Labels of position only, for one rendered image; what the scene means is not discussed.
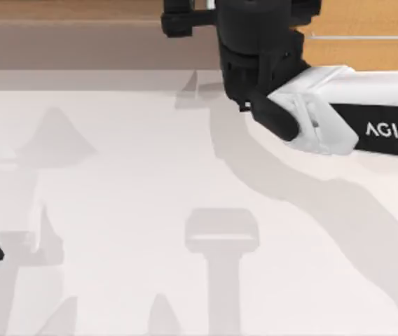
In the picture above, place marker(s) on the pale wooden drawer front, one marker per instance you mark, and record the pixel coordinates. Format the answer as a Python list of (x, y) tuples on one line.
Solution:
[(367, 52)]

